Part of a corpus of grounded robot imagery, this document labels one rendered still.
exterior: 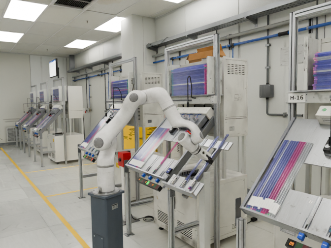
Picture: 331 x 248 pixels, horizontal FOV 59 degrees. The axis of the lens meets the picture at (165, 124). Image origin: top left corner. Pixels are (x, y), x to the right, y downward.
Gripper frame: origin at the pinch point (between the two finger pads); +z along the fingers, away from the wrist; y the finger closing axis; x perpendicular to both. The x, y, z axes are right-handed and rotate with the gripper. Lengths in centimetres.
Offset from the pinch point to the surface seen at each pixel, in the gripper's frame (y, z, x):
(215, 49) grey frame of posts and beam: 33, -22, -91
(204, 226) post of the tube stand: 6.0, 30.2, 39.0
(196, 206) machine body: 36, 44, 26
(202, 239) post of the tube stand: 8, 37, 48
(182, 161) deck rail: 35.6, 6.8, 3.0
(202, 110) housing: 45, 6, -48
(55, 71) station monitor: 517, -45, -108
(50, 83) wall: 916, 22, -159
